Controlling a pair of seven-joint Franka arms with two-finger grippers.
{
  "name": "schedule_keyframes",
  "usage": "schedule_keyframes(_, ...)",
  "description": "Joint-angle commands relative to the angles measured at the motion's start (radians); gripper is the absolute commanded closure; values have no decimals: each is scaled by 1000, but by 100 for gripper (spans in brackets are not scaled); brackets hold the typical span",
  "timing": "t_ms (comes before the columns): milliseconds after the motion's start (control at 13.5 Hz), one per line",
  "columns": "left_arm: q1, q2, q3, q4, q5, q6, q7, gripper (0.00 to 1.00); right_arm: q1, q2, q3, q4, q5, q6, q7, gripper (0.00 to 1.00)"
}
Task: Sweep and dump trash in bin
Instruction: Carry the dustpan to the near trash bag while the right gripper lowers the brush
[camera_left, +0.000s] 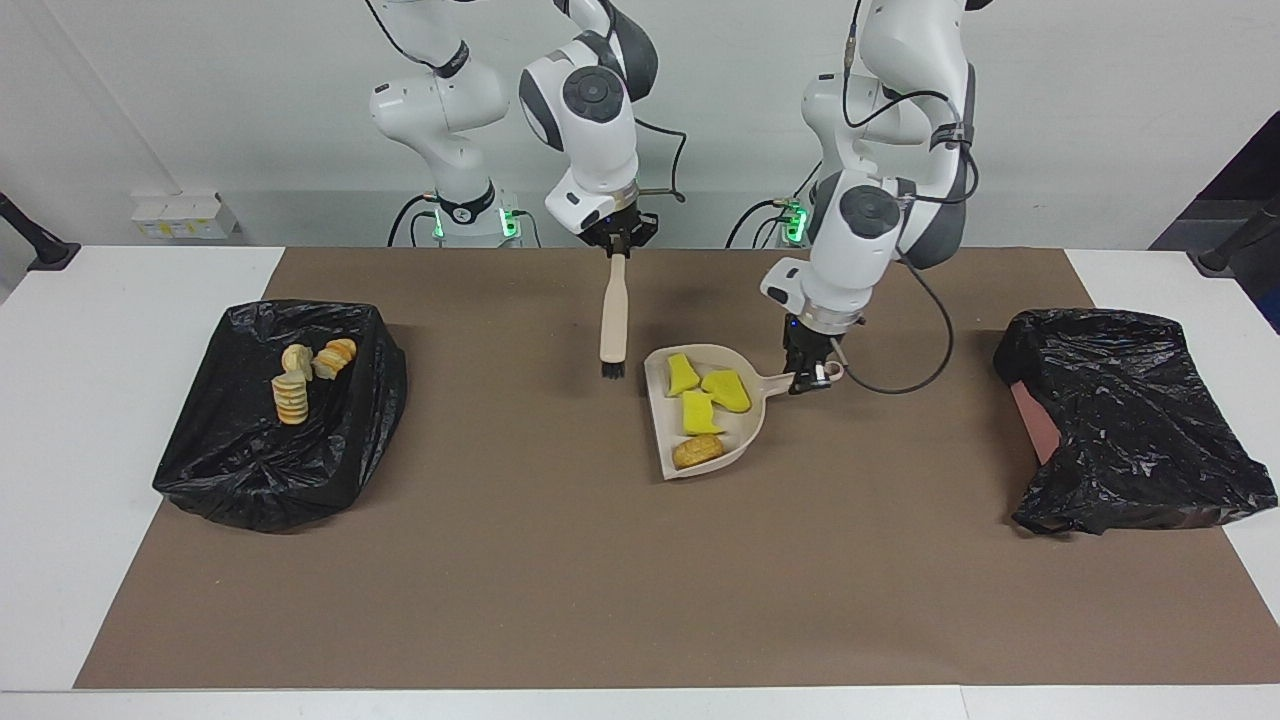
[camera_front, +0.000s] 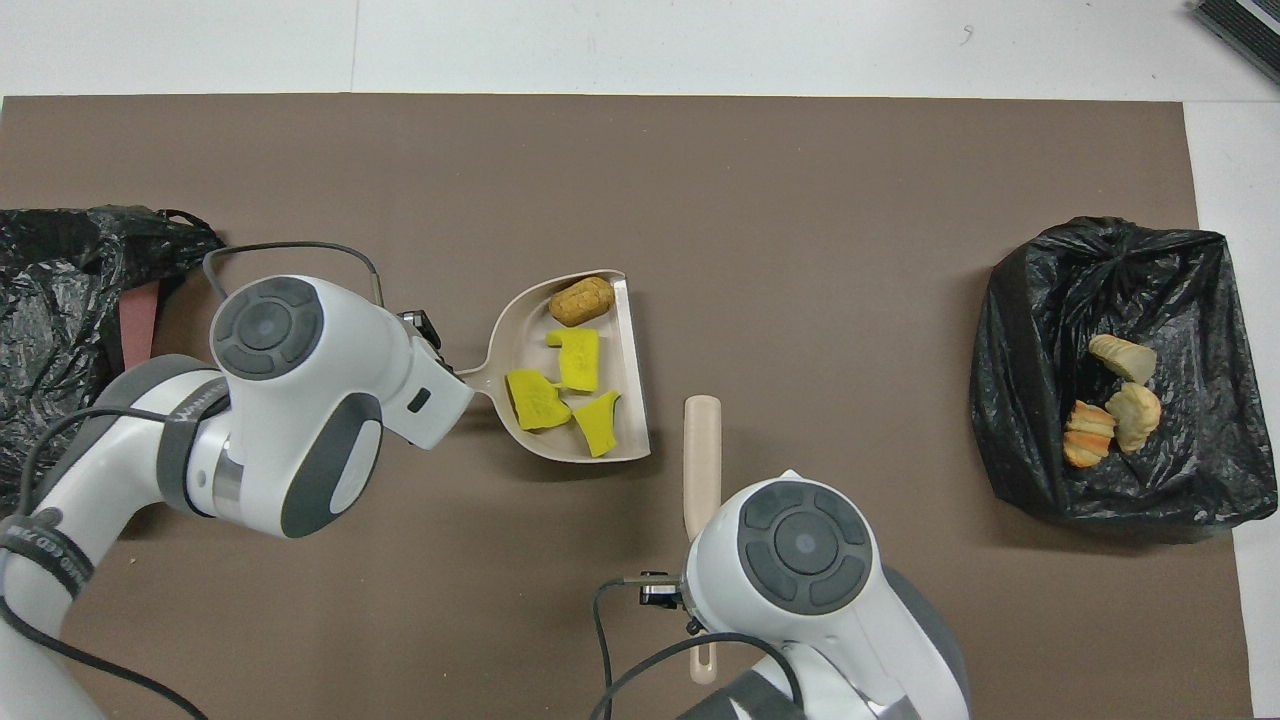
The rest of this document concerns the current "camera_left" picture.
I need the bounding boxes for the beige hand brush black bristles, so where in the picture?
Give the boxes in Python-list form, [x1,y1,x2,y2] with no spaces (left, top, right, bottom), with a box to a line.
[598,250,629,381]

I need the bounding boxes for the yellow and green sponge piece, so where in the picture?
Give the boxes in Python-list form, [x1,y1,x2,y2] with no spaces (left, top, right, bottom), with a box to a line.
[700,368,753,414]

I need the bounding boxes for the beige plastic dustpan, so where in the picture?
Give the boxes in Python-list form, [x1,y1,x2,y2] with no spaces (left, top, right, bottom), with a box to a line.
[643,344,801,482]

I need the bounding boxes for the brown cork-like sponge piece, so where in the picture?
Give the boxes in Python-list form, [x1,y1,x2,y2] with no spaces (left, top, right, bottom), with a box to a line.
[672,434,727,471]

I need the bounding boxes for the pink bin box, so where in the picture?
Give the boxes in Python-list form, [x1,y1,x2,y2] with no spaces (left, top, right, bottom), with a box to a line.
[1010,380,1063,466]

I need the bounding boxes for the black trash bag bin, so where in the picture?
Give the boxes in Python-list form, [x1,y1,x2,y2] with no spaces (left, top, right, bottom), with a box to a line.
[993,308,1279,537]
[152,298,409,533]

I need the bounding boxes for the brown table mat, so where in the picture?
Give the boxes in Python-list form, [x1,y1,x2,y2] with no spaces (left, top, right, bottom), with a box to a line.
[75,247,1280,691]

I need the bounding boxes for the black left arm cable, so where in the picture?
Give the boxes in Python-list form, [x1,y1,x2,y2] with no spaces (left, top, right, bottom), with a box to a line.
[835,0,981,397]

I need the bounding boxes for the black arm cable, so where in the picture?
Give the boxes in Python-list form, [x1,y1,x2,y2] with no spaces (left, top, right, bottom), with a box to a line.
[835,0,981,397]
[363,0,689,206]

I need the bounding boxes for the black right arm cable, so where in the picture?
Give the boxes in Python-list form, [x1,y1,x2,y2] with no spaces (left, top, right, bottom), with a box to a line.
[363,0,689,206]

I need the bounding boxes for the black left base cable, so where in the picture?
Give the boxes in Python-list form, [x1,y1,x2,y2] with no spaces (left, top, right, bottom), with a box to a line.
[728,197,801,248]

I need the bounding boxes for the black base cable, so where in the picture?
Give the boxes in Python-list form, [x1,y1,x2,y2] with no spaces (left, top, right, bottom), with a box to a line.
[728,197,801,248]
[388,193,441,248]

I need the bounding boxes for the black right base cable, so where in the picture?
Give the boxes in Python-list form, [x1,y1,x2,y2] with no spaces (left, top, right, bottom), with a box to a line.
[388,193,441,248]

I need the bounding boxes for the black camera stand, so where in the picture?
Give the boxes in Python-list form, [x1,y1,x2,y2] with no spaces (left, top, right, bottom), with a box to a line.
[0,192,81,273]
[1198,195,1280,278]

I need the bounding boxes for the white wall socket box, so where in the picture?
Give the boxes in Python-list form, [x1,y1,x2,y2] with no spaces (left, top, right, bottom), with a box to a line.
[131,192,241,241]

